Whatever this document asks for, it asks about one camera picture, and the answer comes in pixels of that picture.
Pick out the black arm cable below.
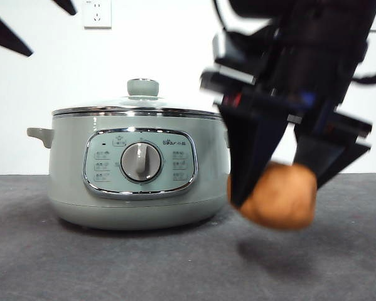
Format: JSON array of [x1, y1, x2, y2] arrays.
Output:
[[213, 0, 239, 34], [352, 64, 376, 85]]

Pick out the glass lid with green knob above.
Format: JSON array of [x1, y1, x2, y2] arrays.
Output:
[[51, 78, 225, 120]]

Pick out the brown potato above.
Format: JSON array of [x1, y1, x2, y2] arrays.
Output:
[[227, 162, 318, 232]]

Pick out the pale green electric pot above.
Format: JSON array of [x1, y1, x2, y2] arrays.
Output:
[[26, 112, 233, 232]]

